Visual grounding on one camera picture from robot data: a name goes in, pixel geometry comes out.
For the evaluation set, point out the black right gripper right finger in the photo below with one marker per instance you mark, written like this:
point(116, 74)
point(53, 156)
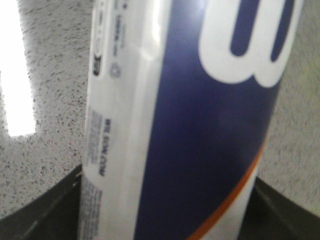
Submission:
point(272, 216)

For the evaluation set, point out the white blue tennis ball can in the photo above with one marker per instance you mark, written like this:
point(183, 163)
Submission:
point(180, 96)

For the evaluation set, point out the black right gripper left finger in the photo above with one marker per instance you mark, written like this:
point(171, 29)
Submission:
point(52, 216)

